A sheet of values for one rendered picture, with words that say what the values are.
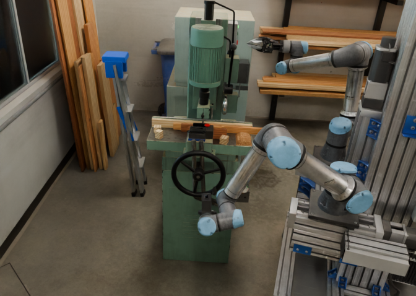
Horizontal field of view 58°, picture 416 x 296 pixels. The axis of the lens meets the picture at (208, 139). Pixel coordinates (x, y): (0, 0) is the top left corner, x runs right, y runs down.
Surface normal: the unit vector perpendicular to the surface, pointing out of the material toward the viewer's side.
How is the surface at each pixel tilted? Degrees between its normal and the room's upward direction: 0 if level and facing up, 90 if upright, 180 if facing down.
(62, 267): 0
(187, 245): 90
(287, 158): 86
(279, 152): 86
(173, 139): 0
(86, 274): 0
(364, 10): 90
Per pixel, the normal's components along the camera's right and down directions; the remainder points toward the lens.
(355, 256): -0.28, 0.44
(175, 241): -0.04, 0.47
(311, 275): 0.05, -0.88
